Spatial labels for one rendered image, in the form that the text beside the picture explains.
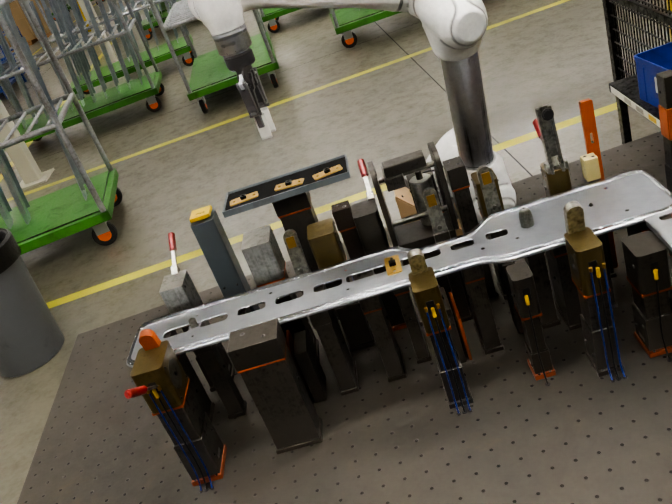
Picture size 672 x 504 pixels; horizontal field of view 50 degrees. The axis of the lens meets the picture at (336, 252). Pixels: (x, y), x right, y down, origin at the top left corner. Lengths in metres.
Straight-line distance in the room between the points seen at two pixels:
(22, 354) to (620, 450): 3.40
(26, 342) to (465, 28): 3.17
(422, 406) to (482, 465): 0.25
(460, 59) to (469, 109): 0.16
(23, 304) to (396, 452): 2.91
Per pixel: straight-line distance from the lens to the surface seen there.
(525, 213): 1.78
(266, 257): 1.89
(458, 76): 1.98
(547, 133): 1.90
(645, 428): 1.67
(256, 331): 1.68
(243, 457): 1.90
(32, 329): 4.33
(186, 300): 1.99
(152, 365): 1.69
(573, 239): 1.63
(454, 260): 1.73
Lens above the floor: 1.89
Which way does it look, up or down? 28 degrees down
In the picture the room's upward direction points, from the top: 20 degrees counter-clockwise
